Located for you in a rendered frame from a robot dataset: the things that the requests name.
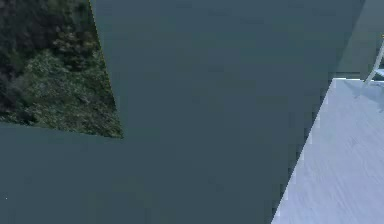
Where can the white chair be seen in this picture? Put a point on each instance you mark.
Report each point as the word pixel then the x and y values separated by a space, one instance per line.
pixel 376 68

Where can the green landscape wall picture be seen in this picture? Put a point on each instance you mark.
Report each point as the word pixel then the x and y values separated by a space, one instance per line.
pixel 56 76

